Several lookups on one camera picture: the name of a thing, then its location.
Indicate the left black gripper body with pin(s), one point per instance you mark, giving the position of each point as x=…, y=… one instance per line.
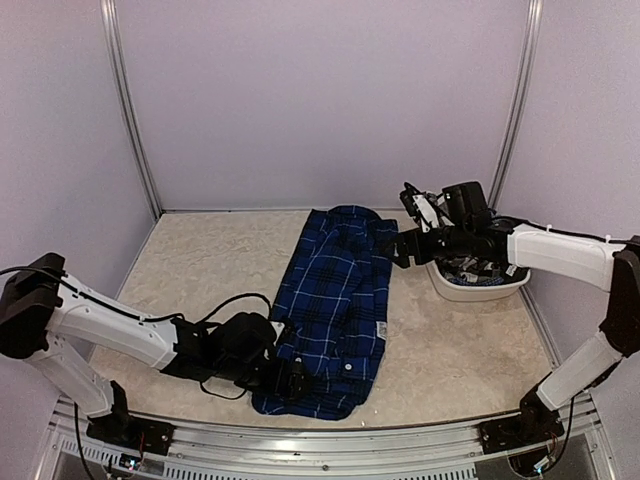
x=276, y=386

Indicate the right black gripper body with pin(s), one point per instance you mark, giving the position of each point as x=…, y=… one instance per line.
x=425, y=253

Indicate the blue plaid long sleeve shirt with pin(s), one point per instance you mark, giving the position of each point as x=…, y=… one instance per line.
x=335, y=292

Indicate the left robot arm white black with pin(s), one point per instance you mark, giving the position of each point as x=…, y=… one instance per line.
x=43, y=306

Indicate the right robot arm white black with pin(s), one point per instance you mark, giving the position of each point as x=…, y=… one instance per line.
x=458, y=222

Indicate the white plastic basin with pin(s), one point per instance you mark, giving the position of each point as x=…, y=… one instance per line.
x=474, y=293

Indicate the grey black patterned shirt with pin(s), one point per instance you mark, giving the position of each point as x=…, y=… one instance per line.
x=476, y=272

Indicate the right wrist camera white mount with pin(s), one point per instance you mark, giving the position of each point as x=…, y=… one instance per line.
x=425, y=208

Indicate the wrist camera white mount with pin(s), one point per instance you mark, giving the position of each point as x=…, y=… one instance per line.
x=282, y=328
x=425, y=208

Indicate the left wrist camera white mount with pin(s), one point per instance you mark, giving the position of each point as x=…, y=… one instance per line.
x=282, y=328

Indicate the front aluminium rail base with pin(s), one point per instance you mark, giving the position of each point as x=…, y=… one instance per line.
x=441, y=450

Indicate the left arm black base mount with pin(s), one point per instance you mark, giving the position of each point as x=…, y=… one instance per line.
x=131, y=432

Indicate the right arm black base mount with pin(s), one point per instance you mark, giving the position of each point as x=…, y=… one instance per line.
x=509, y=433

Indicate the right aluminium frame post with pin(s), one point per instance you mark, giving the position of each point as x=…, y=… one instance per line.
x=518, y=102

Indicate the aluminium frame post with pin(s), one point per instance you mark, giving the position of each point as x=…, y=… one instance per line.
x=110, y=21
x=518, y=102

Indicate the left aluminium frame post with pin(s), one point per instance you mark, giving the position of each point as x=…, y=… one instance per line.
x=110, y=21

